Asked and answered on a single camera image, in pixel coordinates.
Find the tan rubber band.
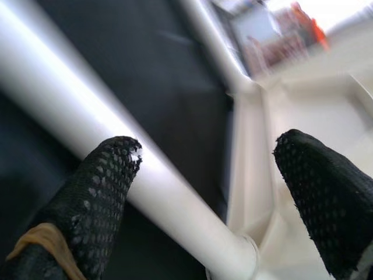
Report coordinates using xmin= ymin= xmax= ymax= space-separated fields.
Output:
xmin=5 ymin=223 xmax=87 ymax=280

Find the orange lidded storage box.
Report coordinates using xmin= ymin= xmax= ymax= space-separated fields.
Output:
xmin=244 ymin=1 xmax=332 ymax=74

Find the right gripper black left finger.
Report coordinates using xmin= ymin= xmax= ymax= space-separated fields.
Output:
xmin=0 ymin=135 xmax=143 ymax=280

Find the black tablecloth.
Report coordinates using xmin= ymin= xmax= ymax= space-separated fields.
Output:
xmin=0 ymin=0 xmax=234 ymax=280

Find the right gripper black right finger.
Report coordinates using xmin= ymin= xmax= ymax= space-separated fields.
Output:
xmin=272 ymin=129 xmax=373 ymax=279

